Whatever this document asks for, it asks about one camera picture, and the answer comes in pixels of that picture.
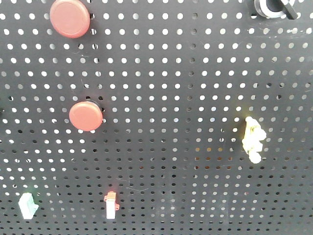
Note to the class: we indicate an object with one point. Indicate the white red rocker switch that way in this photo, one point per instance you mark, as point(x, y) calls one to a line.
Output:
point(111, 204)

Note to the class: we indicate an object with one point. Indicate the white green rocker switch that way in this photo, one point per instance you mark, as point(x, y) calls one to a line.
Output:
point(27, 206)

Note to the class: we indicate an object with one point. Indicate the red mushroom button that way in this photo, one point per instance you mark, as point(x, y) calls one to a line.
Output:
point(86, 116)
point(70, 18)

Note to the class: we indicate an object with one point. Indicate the black perforated pegboard panel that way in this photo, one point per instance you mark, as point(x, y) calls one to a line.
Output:
point(175, 80)

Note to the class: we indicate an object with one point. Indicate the upper red mushroom button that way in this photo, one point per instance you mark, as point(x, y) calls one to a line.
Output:
point(70, 18)

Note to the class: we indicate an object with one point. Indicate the lower red mushroom button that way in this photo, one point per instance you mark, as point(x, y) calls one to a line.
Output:
point(86, 116)

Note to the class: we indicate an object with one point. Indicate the yellow toggle switch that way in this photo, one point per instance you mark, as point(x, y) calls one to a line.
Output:
point(251, 142)

